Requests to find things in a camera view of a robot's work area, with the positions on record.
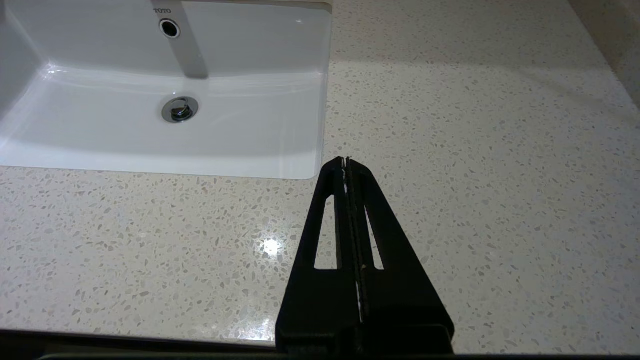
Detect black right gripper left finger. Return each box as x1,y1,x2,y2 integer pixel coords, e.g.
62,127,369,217
275,156,362,352

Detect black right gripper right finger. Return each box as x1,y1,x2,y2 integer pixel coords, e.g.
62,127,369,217
345,157,455,352

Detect white ceramic sink basin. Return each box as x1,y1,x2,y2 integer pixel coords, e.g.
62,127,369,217
0,0,334,181

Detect chrome sink drain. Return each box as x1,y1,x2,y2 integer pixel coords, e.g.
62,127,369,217
161,96,200,124

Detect chrome overflow hole ring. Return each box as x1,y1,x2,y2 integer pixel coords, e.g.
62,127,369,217
159,18,181,39

